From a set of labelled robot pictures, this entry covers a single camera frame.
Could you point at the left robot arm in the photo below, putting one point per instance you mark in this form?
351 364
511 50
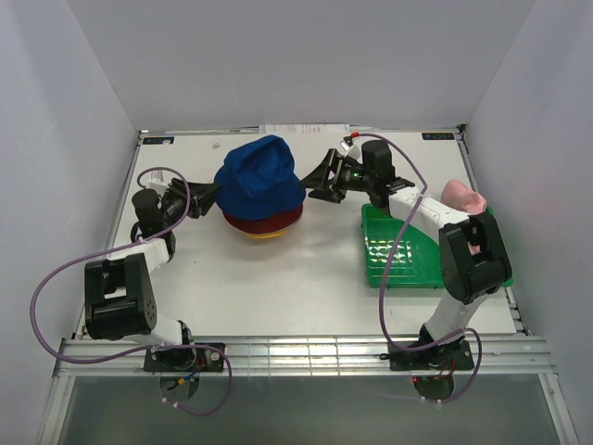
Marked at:
119 301

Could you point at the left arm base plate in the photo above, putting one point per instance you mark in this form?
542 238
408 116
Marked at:
199 357

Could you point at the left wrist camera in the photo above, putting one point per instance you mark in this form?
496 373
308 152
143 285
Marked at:
156 179

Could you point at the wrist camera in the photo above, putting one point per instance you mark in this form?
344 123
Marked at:
349 146
156 179

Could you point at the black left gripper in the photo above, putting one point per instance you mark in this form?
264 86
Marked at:
203 197

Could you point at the aluminium front rail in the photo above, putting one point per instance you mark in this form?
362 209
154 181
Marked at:
310 356

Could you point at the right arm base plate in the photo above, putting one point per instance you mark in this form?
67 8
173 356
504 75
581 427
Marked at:
456 355

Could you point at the pink hat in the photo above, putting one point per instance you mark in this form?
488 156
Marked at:
460 196

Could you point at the green plastic tray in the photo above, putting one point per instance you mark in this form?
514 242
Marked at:
401 260

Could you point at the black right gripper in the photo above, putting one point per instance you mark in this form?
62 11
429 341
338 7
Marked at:
318 179

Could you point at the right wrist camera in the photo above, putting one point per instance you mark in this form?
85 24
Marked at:
349 146

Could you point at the yellow bucket hat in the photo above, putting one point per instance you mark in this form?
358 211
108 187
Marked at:
271 235

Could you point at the blue beanie hat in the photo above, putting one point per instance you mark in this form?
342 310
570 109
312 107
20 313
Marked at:
257 180

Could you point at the dark red beanie hat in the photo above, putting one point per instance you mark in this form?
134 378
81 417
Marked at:
273 224

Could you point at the paper label strip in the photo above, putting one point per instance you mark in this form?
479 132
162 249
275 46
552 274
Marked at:
307 128

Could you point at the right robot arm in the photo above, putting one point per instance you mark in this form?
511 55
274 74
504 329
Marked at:
473 260

